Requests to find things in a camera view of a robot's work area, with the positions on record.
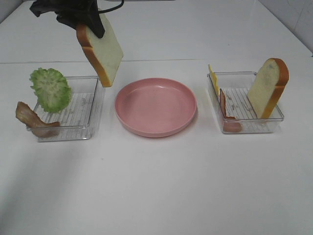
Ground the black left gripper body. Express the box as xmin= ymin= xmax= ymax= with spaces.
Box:
xmin=30 ymin=0 xmax=97 ymax=24

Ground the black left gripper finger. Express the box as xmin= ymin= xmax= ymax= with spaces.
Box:
xmin=56 ymin=15 xmax=86 ymax=30
xmin=84 ymin=10 xmax=105 ymax=39

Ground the bread slice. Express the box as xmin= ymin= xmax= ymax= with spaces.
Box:
xmin=76 ymin=14 xmax=123 ymax=87
xmin=247 ymin=58 xmax=289 ymax=119

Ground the green lettuce leaf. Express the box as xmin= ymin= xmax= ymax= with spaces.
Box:
xmin=29 ymin=68 xmax=71 ymax=113

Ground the bacon strip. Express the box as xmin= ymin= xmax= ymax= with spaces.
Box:
xmin=15 ymin=101 xmax=60 ymax=138
xmin=220 ymin=89 xmax=242 ymax=133

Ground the yellow cheese slice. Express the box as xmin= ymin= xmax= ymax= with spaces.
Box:
xmin=208 ymin=64 xmax=220 ymax=97

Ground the left clear plastic tray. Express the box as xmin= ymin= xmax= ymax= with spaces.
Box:
xmin=26 ymin=76 xmax=105 ymax=142

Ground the clear plastic tray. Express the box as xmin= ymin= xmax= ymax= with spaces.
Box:
xmin=207 ymin=71 xmax=284 ymax=134
xmin=26 ymin=76 xmax=105 ymax=142

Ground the pink round plate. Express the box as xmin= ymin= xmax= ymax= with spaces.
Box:
xmin=114 ymin=78 xmax=197 ymax=138

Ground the right clear plastic tray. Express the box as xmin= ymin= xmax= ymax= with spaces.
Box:
xmin=207 ymin=71 xmax=284 ymax=134

